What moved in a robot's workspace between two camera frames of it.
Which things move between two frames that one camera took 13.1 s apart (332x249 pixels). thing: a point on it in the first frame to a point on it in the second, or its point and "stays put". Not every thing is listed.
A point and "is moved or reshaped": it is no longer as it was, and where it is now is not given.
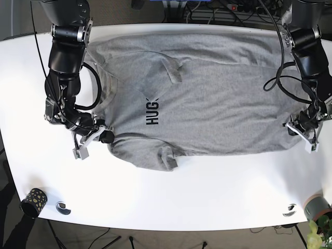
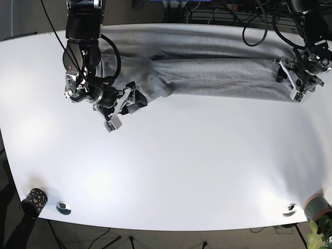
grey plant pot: [316, 206] stays put
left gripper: [80, 152] to [112, 122]
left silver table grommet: [60, 207] stays put
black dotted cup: [35, 200] stays put
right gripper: [309, 138] to [302, 80]
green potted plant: [319, 232] stays put
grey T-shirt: [178, 98] is moved or reshaped
